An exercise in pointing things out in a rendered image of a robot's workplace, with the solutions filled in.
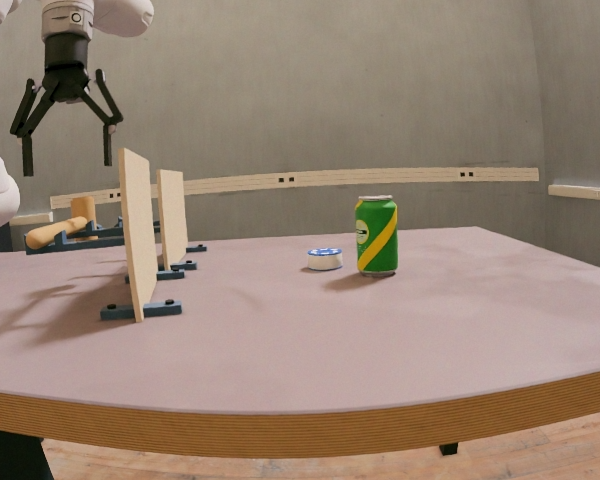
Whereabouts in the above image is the green drink can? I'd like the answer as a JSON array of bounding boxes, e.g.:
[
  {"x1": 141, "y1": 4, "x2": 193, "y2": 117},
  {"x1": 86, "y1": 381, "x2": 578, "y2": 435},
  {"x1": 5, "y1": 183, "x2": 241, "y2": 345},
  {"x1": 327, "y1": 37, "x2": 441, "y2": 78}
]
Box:
[{"x1": 355, "y1": 196, "x2": 398, "y2": 277}]

